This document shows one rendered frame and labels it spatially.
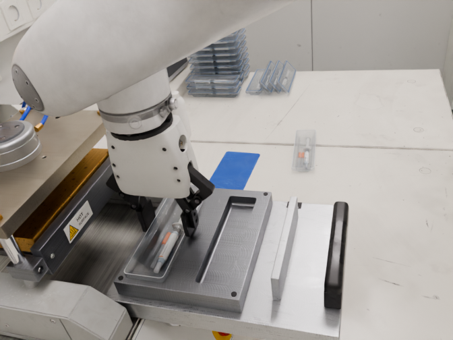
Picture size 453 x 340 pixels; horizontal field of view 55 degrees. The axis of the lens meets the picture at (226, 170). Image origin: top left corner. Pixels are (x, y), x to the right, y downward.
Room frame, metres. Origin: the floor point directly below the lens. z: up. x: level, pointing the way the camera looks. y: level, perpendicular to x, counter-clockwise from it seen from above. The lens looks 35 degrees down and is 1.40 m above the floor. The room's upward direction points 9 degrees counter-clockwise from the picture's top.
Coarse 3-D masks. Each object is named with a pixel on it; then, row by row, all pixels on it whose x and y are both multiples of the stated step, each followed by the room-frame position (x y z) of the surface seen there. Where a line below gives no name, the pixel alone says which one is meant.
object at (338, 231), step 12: (336, 204) 0.44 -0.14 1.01; (348, 204) 0.44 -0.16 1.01; (336, 216) 0.42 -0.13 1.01; (348, 216) 0.43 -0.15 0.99; (336, 228) 0.40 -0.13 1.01; (336, 240) 0.37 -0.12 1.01; (336, 252) 0.36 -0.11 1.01; (336, 264) 0.34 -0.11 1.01; (336, 276) 0.32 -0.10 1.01; (324, 288) 0.31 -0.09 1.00; (336, 288) 0.31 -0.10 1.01; (324, 300) 0.31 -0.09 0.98; (336, 300) 0.31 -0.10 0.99
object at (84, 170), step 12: (96, 156) 0.59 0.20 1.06; (108, 156) 0.59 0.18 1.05; (84, 168) 0.56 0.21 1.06; (96, 168) 0.56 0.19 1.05; (72, 180) 0.53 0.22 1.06; (84, 180) 0.52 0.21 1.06; (60, 192) 0.50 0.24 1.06; (72, 192) 0.50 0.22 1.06; (48, 204) 0.48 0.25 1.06; (60, 204) 0.47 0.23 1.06; (36, 216) 0.46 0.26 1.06; (48, 216) 0.45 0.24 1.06; (24, 228) 0.43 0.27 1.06; (36, 228) 0.43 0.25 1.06; (24, 240) 0.42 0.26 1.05; (36, 240) 0.41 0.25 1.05; (0, 252) 0.43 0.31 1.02; (24, 252) 0.42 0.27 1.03
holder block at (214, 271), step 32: (224, 192) 0.52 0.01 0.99; (256, 192) 0.51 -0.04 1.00; (224, 224) 0.47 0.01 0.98; (256, 224) 0.44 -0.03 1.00; (128, 256) 0.42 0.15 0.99; (192, 256) 0.40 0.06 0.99; (224, 256) 0.41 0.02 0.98; (256, 256) 0.40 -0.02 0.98; (128, 288) 0.37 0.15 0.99; (160, 288) 0.36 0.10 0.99; (192, 288) 0.35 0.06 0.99; (224, 288) 0.34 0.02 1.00
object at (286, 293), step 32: (288, 224) 0.42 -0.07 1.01; (320, 224) 0.45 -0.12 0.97; (288, 256) 0.38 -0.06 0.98; (320, 256) 0.39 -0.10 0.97; (256, 288) 0.35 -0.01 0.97; (288, 288) 0.35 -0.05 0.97; (320, 288) 0.34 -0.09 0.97; (160, 320) 0.35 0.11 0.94; (192, 320) 0.33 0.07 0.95; (224, 320) 0.32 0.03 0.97; (256, 320) 0.31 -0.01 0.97; (288, 320) 0.30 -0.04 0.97; (320, 320) 0.30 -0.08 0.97
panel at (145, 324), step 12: (144, 324) 0.37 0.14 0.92; (156, 324) 0.38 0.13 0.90; (144, 336) 0.35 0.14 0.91; (156, 336) 0.36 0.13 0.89; (168, 336) 0.37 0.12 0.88; (180, 336) 0.38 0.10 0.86; (192, 336) 0.39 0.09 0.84; (204, 336) 0.41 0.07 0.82; (216, 336) 0.42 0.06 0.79; (228, 336) 0.43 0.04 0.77
